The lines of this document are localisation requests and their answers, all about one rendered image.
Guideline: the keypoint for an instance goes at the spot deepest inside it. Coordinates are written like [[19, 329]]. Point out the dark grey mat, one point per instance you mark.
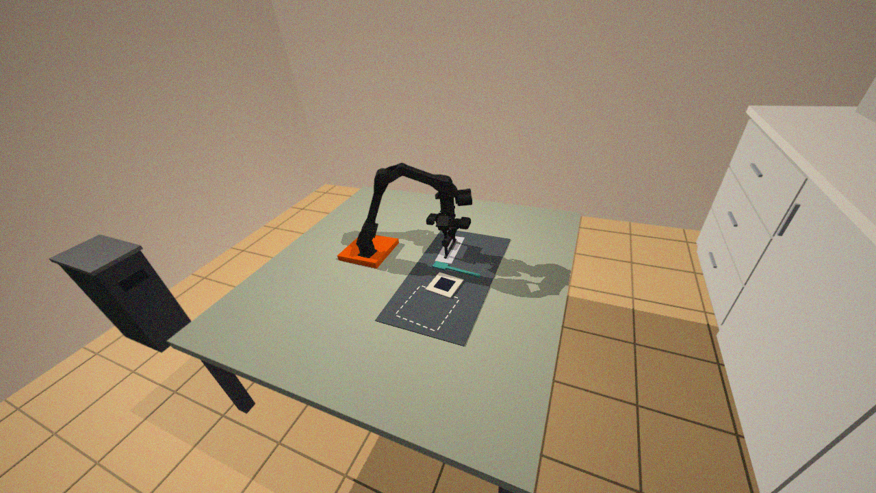
[[479, 254]]

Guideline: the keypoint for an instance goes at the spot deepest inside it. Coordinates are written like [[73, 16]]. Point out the teal small trowel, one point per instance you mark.
[[443, 266]]

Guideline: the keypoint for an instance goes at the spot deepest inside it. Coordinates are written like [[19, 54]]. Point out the tan square tile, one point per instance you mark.
[[444, 285]]

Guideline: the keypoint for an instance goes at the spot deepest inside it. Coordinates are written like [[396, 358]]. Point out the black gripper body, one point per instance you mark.
[[462, 223]]

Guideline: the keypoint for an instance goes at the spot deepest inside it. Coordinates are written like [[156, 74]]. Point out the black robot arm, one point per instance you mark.
[[442, 183]]

